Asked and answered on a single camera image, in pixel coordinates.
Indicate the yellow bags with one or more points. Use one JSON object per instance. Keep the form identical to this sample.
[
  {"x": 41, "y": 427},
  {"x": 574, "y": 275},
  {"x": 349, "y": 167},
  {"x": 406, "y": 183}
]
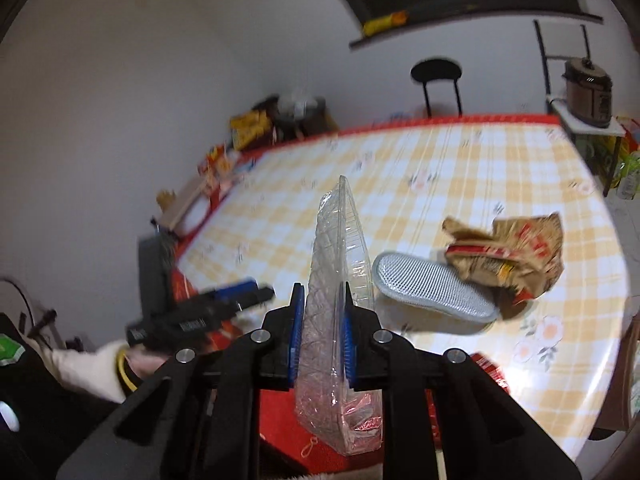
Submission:
[{"x": 250, "y": 127}]

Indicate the brown pressure cooker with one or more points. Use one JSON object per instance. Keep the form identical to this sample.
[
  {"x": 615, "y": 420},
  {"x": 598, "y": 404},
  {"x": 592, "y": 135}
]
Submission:
[{"x": 587, "y": 95}]

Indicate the black window sill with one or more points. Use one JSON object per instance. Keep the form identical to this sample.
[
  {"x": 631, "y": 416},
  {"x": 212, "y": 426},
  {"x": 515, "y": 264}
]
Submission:
[{"x": 355, "y": 43}]

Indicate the white shelf board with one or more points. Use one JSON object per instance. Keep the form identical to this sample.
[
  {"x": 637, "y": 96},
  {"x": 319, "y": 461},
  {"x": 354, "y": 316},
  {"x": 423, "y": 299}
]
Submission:
[{"x": 575, "y": 125}]

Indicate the colourful shopping bags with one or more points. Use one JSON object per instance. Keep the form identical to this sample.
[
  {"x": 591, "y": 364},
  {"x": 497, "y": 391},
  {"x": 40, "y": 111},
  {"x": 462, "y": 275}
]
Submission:
[{"x": 627, "y": 170}]

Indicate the yellow snack packet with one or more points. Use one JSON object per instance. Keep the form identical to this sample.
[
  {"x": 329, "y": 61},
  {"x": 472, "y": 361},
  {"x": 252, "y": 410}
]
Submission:
[{"x": 385, "y": 22}]

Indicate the light wooden board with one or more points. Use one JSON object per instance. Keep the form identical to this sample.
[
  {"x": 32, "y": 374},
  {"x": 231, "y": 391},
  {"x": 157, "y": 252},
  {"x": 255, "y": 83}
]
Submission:
[{"x": 182, "y": 207}]

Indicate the black bag with clear plastic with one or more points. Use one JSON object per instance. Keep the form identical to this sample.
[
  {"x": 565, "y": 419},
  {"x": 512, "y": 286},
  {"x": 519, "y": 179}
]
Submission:
[{"x": 300, "y": 120}]

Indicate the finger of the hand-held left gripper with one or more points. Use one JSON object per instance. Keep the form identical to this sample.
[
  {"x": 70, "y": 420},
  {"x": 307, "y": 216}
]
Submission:
[
  {"x": 257, "y": 296},
  {"x": 240, "y": 287}
]

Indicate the black metal rack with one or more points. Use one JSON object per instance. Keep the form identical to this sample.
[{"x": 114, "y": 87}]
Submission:
[{"x": 541, "y": 60}]

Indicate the colourful snack boxes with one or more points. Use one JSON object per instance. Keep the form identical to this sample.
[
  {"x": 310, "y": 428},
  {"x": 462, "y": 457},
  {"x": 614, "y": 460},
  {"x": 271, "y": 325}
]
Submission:
[{"x": 220, "y": 165}]

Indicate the person's black jacket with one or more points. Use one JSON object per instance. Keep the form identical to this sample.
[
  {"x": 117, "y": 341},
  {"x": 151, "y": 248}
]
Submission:
[{"x": 40, "y": 435}]

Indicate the person's left hand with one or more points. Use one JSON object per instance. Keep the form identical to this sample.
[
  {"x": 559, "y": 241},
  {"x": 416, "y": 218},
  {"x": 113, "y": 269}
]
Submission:
[{"x": 147, "y": 362}]

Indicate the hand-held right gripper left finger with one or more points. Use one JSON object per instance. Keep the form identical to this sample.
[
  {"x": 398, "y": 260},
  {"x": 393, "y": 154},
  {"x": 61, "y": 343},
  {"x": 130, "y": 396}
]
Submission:
[{"x": 297, "y": 330}]

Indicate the crumpled brown snack bag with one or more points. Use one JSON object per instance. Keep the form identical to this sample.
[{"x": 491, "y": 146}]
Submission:
[{"x": 520, "y": 250}]

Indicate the clear plastic clamshell container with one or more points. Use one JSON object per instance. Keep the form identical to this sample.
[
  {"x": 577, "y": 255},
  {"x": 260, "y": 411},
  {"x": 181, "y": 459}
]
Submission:
[{"x": 330, "y": 260}]

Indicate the black box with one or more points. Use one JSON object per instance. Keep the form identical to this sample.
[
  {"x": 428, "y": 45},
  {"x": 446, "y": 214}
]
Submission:
[{"x": 155, "y": 270}]

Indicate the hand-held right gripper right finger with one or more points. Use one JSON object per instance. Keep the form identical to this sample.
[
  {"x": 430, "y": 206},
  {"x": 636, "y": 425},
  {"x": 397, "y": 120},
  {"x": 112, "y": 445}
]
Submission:
[{"x": 347, "y": 340}]

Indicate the brown plastic bin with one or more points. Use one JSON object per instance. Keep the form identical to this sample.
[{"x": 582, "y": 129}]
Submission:
[{"x": 627, "y": 385}]

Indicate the grey mesh insole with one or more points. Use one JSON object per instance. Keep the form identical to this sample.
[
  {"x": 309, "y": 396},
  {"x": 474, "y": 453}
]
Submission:
[{"x": 430, "y": 285}]

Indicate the red foil wrapper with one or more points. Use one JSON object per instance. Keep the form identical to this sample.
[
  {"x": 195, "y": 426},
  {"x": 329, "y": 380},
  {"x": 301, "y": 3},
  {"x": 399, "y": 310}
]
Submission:
[{"x": 492, "y": 370}]

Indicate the yellow checked tablecloth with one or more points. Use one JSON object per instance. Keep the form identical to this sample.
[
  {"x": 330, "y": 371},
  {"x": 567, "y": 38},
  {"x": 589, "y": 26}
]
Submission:
[{"x": 400, "y": 170}]

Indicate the black round chair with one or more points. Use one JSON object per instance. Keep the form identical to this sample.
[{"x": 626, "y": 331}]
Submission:
[{"x": 437, "y": 70}]

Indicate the person's left forearm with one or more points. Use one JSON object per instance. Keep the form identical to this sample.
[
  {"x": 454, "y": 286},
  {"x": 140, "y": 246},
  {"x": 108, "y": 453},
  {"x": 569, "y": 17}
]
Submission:
[{"x": 85, "y": 370}]

